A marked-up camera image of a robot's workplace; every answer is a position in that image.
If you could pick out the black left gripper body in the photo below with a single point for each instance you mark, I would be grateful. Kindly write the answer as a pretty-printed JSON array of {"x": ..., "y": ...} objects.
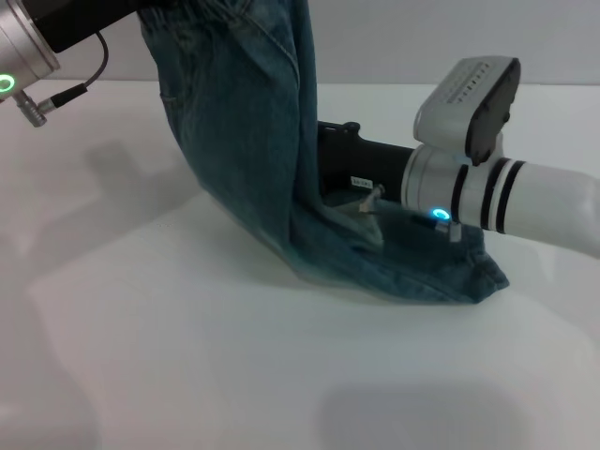
[{"x": 84, "y": 23}]

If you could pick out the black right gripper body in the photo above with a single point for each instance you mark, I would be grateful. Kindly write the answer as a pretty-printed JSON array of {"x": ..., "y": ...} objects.
[{"x": 365, "y": 161}]

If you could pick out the blue denim shorts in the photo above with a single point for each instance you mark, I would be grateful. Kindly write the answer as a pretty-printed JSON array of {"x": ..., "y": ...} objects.
[{"x": 244, "y": 140}]

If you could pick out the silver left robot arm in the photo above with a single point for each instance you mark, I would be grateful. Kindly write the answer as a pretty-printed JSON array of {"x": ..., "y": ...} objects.
[{"x": 23, "y": 56}]

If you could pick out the white grey wrist camera box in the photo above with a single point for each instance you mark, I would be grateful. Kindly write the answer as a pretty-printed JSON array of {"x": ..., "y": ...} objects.
[{"x": 461, "y": 108}]

